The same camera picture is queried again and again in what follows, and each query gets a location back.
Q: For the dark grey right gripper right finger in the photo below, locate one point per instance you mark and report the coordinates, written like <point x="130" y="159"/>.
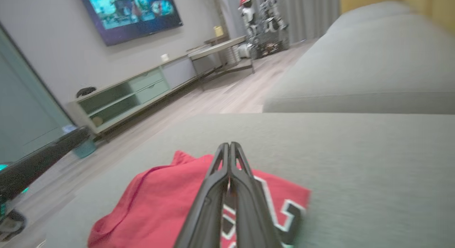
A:
<point x="252" y="216"/>

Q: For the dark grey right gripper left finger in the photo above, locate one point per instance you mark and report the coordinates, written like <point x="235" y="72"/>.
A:
<point x="208" y="212"/>

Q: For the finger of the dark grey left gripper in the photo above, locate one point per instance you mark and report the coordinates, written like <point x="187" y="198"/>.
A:
<point x="39" y="162"/>

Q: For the red jersey with white sleeves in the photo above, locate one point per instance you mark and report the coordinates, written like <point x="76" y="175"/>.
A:
<point x="153" y="205"/>

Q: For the teal waste bin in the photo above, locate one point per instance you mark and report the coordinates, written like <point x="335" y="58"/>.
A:
<point x="84" y="150"/>

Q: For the teal glass partition panel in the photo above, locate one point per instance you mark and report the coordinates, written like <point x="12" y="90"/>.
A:
<point x="25" y="116"/>

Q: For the beige round shelf item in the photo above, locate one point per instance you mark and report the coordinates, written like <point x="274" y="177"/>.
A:
<point x="97" y="121"/>

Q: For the black object on cabinet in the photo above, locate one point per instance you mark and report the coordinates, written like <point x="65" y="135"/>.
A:
<point x="86" y="91"/>

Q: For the long low tv cabinet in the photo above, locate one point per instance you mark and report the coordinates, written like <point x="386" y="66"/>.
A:
<point x="149" y="88"/>

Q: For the white ribbed plant pot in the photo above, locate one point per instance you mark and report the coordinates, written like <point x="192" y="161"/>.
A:
<point x="234" y="56"/>

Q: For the white mug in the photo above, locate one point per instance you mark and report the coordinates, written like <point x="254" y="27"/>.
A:
<point x="164" y="58"/>

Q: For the grey coffee table black legs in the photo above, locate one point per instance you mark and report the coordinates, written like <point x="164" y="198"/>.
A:
<point x="217" y="49"/>

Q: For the white small floor device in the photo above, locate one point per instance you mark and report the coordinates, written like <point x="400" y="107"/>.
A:
<point x="244" y="50"/>

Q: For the grey wheeled robot cart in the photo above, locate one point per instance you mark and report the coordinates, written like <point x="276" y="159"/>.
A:
<point x="270" y="45"/>

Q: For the small wooden side table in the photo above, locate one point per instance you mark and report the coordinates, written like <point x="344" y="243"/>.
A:
<point x="217" y="39"/>

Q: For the yellow box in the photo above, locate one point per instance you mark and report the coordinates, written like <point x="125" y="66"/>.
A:
<point x="218" y="31"/>

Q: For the white robot with santa hat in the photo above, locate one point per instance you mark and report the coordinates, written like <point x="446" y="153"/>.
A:
<point x="249" y="17"/>

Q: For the grey pleated curtain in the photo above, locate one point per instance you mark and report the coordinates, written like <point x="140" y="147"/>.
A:
<point x="312" y="13"/>

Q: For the small grey sofa seat cushion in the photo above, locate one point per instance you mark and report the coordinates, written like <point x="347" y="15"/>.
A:
<point x="369" y="13"/>

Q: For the yellow sofa backrest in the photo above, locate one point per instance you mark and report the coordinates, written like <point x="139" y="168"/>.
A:
<point x="437" y="6"/>

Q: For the wall-mounted television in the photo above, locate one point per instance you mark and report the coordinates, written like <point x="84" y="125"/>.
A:
<point x="131" y="13"/>

